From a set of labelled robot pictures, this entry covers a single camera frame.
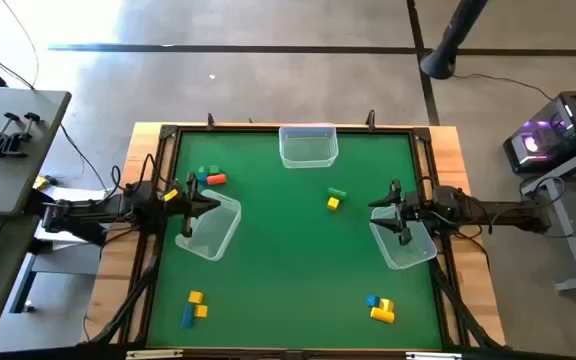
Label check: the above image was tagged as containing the clear plastic bin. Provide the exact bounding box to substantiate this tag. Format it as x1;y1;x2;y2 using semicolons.
174;188;243;262
278;124;340;170
369;204;439;271

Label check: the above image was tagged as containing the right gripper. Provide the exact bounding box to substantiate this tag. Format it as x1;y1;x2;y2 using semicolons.
367;179;435;247

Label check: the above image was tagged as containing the black desk clamp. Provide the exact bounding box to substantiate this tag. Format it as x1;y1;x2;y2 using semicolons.
0;112;21;159
0;112;42;160

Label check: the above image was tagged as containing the silver metal bracket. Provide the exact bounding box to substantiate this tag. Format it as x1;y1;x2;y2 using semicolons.
406;351;464;360
126;349;184;360

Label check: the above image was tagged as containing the grey metal desk frame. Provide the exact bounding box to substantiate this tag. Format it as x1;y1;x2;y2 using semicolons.
520;137;576;294

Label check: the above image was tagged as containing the green table mat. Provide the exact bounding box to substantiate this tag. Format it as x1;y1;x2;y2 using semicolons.
146;130;443;350

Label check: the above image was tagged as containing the black floor bar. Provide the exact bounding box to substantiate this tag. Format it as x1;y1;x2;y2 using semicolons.
23;189;109;247

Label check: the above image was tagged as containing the black floor cable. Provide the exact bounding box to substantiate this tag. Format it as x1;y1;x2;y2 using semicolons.
452;72;554;101
59;123;110;194

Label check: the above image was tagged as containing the black lit computer tower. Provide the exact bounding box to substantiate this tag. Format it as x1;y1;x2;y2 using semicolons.
502;89;576;175

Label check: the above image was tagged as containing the yellow cylinder block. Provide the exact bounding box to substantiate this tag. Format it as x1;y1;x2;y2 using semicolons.
370;306;396;325

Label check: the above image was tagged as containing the white printed sheet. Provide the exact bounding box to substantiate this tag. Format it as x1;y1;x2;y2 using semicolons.
34;185;114;251

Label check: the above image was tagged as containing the dark grey desk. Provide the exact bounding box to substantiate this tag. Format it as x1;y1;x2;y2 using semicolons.
0;213;40;341

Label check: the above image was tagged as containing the black stand pole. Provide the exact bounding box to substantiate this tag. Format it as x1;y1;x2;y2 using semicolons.
419;0;492;81

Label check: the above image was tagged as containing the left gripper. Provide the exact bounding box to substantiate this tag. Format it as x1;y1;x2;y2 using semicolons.
164;171;223;239

